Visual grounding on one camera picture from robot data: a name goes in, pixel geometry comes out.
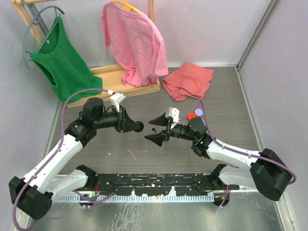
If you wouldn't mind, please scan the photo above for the black round charging case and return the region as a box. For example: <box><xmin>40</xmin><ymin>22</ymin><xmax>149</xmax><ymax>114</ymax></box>
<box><xmin>134</xmin><ymin>121</ymin><xmax>144</xmax><ymax>133</ymax></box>

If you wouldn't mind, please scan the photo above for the yellow hanger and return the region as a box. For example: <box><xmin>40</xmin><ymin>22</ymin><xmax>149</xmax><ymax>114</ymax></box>
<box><xmin>112</xmin><ymin>0</ymin><xmax>140</xmax><ymax>13</ymax></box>

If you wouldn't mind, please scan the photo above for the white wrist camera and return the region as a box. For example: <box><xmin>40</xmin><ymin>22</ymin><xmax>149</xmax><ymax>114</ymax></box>
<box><xmin>165</xmin><ymin>107</ymin><xmax>180</xmax><ymax>129</ymax></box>
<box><xmin>110</xmin><ymin>92</ymin><xmax>126</xmax><ymax>113</ymax></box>

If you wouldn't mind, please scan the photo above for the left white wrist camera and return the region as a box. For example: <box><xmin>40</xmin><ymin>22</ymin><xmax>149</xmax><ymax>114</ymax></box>
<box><xmin>110</xmin><ymin>92</ymin><xmax>126</xmax><ymax>113</ymax></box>

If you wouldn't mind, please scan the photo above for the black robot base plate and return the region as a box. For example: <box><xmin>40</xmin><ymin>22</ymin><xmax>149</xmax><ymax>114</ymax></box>
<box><xmin>78</xmin><ymin>173</ymin><xmax>226</xmax><ymax>196</ymax></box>

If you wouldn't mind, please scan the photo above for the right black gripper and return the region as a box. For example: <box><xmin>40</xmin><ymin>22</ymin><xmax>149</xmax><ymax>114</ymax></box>
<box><xmin>145</xmin><ymin>112</ymin><xmax>197</xmax><ymax>146</ymax></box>

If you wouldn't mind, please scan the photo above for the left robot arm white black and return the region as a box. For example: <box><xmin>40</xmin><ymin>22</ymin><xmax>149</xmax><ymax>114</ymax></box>
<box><xmin>9</xmin><ymin>98</ymin><xmax>144</xmax><ymax>220</ymax></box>

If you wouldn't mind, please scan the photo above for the wooden clothes rack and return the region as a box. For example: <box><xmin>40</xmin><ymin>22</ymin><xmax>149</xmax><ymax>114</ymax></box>
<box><xmin>11</xmin><ymin>0</ymin><xmax>160</xmax><ymax>97</ymax></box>

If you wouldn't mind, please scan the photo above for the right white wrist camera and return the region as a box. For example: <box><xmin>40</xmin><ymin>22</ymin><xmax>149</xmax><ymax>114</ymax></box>
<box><xmin>165</xmin><ymin>107</ymin><xmax>180</xmax><ymax>129</ymax></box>

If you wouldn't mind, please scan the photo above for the grey-blue hanger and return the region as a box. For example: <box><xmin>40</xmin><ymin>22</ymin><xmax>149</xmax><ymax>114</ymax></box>
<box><xmin>22</xmin><ymin>6</ymin><xmax>65</xmax><ymax>70</ymax></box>

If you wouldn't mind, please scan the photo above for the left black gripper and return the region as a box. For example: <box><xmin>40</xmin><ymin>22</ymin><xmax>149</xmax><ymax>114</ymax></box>
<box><xmin>94</xmin><ymin>105</ymin><xmax>140</xmax><ymax>133</ymax></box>

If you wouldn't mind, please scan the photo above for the pink t-shirt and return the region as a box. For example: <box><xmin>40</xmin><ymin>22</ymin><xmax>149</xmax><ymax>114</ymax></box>
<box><xmin>101</xmin><ymin>1</ymin><xmax>168</xmax><ymax>87</ymax></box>

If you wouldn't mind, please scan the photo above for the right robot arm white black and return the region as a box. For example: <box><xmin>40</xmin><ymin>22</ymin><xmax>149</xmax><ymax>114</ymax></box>
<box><xmin>145</xmin><ymin>115</ymin><xmax>294</xmax><ymax>201</ymax></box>

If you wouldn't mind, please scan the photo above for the lilac earbud charging case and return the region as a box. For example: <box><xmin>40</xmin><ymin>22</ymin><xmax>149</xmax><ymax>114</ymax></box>
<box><xmin>194</xmin><ymin>108</ymin><xmax>204</xmax><ymax>117</ymax></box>

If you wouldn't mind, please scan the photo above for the coral folded cloth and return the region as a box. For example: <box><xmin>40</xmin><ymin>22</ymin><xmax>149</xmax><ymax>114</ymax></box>
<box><xmin>162</xmin><ymin>63</ymin><xmax>214</xmax><ymax>102</ymax></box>

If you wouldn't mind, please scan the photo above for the orange round charging case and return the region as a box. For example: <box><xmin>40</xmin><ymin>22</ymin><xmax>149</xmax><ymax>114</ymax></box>
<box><xmin>187</xmin><ymin>112</ymin><xmax>197</xmax><ymax>120</ymax></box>

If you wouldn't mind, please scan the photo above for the green tank top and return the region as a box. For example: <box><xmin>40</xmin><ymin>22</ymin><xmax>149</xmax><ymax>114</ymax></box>
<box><xmin>30</xmin><ymin>16</ymin><xmax>103</xmax><ymax>103</ymax></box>

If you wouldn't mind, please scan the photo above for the white slotted cable duct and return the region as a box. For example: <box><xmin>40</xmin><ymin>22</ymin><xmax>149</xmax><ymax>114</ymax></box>
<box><xmin>56</xmin><ymin>192</ymin><xmax>215</xmax><ymax>203</ymax></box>

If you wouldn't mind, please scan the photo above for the aluminium corner post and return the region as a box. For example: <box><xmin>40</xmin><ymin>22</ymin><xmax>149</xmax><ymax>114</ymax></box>
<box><xmin>235</xmin><ymin>0</ymin><xmax>282</xmax><ymax>71</ymax></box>

